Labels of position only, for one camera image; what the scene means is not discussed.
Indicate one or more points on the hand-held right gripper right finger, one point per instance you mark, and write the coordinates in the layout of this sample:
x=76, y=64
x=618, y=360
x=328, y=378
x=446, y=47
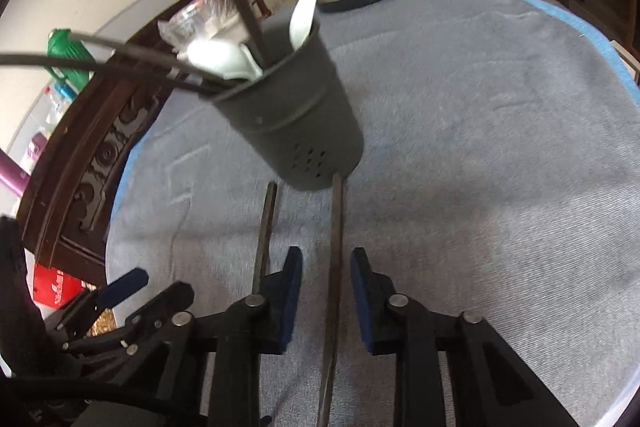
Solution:
x=362, y=302

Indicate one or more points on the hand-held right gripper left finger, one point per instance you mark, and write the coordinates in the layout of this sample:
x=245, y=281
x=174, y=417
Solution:
x=292, y=302

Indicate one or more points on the blue under cloth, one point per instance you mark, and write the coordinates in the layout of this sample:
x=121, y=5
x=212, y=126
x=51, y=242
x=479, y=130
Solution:
x=575, y=19

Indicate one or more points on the grey perforated utensil holder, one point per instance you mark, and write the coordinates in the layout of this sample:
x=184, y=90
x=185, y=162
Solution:
x=295, y=122

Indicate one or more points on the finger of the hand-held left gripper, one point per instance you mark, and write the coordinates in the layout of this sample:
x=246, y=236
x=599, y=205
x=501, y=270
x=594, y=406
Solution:
x=125, y=284
x=160, y=304

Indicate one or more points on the clear plastic bag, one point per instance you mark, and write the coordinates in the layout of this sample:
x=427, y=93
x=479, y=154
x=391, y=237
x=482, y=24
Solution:
x=200, y=17

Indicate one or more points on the grey tablecloth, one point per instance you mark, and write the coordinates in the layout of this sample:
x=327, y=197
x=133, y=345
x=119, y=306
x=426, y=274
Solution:
x=475, y=157

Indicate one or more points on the green plastic container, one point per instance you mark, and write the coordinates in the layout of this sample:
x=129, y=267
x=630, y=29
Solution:
x=67, y=52

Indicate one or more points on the carved dark wooden bench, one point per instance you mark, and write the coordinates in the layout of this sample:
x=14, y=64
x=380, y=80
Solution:
x=90, y=167

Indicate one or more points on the red paper bag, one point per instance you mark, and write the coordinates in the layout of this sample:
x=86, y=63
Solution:
x=55, y=287

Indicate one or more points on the white ceramic spoon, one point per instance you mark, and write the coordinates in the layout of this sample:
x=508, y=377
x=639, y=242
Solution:
x=304, y=17

